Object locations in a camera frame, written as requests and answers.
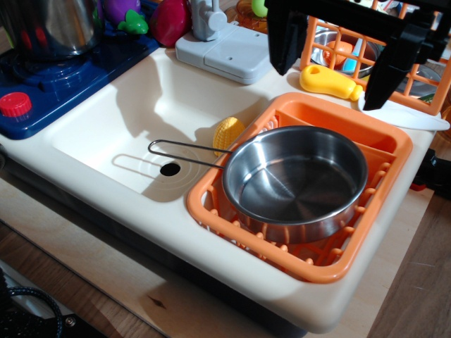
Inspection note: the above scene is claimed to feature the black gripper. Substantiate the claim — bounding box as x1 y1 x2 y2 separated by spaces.
265 1 450 111

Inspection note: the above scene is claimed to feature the steel pan with wire handle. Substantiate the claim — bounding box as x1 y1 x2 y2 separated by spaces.
147 125 369 244

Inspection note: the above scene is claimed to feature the orange plastic drying rack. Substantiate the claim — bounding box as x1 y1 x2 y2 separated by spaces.
187 92 413 283

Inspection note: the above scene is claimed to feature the cream toy sink unit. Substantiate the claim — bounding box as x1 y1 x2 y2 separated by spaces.
1 49 450 337

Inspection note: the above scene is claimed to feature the orange grid basket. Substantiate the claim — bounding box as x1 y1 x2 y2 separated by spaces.
300 1 450 115

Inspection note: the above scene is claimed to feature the orange transparent toy bowl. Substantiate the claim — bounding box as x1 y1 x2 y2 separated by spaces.
225 0 268 34

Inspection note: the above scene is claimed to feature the grey toy faucet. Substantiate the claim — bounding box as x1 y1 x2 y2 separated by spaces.
175 1 272 85

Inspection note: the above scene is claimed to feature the yellow toy corn cob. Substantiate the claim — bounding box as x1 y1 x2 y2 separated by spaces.
212 116 245 157

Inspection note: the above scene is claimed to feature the black red clamp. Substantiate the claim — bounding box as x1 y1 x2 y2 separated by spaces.
410 149 450 199

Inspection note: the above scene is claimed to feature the magenta toy fruit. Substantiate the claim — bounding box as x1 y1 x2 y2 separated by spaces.
149 0 192 47

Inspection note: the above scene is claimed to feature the purple toy eggplant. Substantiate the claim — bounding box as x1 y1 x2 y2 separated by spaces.
104 0 149 35

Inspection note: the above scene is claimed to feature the blue toy stove top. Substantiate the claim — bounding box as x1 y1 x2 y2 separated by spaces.
1 32 159 140

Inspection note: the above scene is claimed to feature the large steel pot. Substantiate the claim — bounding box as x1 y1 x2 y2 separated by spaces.
1 0 104 61

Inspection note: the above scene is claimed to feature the red stove knob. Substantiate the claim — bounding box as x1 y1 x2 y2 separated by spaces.
0 92 32 118

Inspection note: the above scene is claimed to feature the toy knife yellow handle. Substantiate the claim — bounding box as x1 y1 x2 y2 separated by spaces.
299 64 451 131

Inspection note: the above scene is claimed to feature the braided black cable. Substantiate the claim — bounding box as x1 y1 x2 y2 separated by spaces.
0 267 64 338

